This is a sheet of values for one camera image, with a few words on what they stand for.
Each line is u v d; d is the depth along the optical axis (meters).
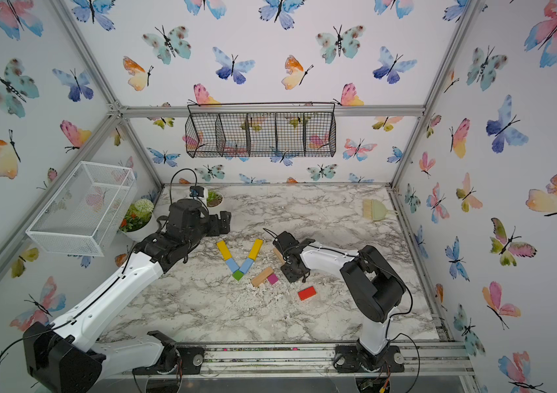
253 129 0.98
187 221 0.57
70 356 0.37
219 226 0.70
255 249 0.99
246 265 0.93
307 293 0.87
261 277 0.91
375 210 1.10
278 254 0.77
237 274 0.91
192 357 0.74
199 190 0.67
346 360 0.74
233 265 0.94
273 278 0.91
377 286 0.48
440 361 0.75
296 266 0.68
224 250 0.98
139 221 0.94
